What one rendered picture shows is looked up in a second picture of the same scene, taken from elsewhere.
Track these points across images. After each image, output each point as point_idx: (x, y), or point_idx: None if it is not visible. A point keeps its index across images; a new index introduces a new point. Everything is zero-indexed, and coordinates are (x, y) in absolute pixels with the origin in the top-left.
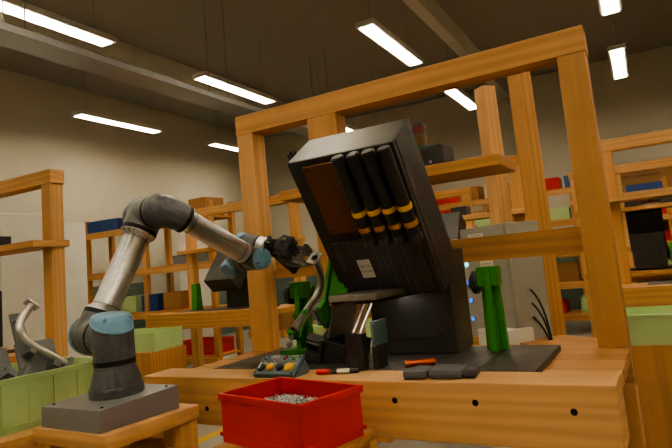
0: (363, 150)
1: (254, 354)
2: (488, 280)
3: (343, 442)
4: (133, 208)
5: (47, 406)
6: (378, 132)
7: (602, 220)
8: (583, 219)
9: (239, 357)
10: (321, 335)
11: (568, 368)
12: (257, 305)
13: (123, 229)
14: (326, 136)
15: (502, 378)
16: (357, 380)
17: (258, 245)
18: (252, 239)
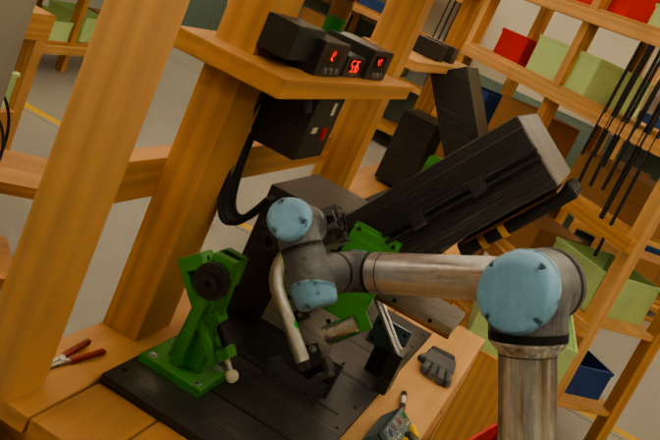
0: (576, 184)
1: (71, 412)
2: None
3: None
4: (571, 298)
5: None
6: (548, 138)
7: (366, 145)
8: (362, 143)
9: (92, 438)
10: (329, 357)
11: (392, 310)
12: (64, 298)
13: (562, 350)
14: None
15: (454, 355)
16: (439, 410)
17: (323, 232)
18: (319, 219)
